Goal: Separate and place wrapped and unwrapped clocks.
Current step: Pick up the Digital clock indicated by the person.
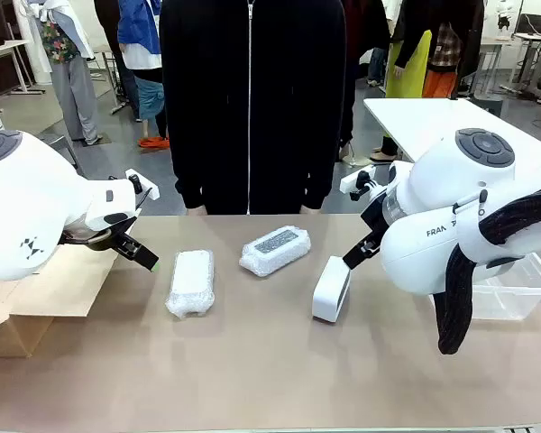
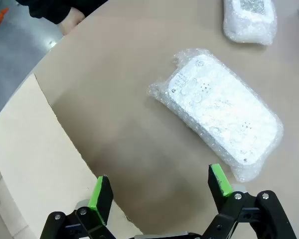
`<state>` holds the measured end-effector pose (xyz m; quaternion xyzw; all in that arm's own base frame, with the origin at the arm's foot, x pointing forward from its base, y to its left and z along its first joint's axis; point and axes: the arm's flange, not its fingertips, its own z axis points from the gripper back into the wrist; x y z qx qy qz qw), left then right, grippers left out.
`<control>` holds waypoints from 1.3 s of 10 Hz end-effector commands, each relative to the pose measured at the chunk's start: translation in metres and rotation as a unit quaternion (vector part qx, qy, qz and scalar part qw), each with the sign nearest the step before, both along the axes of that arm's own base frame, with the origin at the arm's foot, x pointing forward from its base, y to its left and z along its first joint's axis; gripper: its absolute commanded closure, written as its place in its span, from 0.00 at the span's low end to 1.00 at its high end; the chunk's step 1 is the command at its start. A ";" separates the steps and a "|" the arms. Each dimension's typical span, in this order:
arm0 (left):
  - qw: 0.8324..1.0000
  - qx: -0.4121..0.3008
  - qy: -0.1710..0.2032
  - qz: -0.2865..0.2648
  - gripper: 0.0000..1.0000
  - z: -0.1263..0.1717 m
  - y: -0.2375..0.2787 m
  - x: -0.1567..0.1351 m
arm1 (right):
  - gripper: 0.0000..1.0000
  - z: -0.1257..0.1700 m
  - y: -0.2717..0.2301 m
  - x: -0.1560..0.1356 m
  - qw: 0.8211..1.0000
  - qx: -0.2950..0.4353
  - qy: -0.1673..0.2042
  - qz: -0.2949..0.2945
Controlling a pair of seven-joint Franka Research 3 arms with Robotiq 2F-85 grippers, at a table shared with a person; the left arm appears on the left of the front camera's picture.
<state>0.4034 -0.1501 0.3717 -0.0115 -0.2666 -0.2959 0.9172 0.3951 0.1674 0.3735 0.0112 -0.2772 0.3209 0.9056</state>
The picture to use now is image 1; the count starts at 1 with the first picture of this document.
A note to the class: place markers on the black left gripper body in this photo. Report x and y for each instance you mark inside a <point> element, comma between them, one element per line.
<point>94,241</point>

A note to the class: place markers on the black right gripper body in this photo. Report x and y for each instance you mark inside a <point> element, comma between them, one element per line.
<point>375,212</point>

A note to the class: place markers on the unwrapped white clock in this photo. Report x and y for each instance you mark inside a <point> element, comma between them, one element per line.
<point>329,288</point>

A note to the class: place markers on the plain white bubble-wrapped clock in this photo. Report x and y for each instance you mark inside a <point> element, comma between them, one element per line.
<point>190,284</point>

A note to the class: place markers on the bubble-wrapped clock with dark print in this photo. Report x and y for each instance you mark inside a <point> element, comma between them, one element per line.
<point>275,252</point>

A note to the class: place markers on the person's left forearm black sleeve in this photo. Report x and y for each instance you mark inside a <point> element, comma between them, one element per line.
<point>318,180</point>

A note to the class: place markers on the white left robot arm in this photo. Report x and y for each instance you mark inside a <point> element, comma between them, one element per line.
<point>27,203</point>

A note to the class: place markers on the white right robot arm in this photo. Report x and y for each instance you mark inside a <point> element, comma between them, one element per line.
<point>455,189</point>

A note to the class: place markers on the person's right forearm black sleeve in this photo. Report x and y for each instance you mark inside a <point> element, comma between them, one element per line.
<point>189,180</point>

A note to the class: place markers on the person's left hand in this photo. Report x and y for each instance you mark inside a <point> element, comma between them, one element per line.
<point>311,210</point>

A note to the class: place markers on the person's right hand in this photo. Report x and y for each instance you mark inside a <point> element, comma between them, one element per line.
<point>196,211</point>

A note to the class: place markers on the brown cardboard box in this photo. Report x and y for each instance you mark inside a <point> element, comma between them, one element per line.
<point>63,288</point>

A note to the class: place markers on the person with yellow apron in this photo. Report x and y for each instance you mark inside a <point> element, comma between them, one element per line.
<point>410,76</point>

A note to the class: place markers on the person in plaid shirt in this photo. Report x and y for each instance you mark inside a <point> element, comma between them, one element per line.
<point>439,85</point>

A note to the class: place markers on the clear plastic container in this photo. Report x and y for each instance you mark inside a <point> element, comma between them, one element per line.
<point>514,293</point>

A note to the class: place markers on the person torso black zip jacket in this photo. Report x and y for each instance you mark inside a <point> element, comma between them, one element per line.
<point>216,113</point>

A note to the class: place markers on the person in maroon top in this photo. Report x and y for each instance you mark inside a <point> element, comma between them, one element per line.
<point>365,27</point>

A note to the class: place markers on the figure in floral shirt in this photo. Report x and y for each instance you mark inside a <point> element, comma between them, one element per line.
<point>58,45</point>

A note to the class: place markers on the white background desk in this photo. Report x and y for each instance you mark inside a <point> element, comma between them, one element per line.
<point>0,47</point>

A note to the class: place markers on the person in blue jacket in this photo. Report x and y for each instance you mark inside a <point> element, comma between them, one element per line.
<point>135,27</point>

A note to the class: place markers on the person in dark clothes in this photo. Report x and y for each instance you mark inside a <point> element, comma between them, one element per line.
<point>106,18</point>

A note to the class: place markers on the background desk with equipment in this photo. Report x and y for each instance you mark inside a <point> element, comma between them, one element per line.
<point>527,43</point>

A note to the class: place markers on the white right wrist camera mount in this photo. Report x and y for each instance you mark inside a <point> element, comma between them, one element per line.
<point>354,180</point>

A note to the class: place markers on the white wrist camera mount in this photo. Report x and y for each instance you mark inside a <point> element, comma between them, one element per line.
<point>354,180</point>
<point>149,188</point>

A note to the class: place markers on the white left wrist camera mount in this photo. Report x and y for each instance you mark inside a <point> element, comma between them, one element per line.
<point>149,188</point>

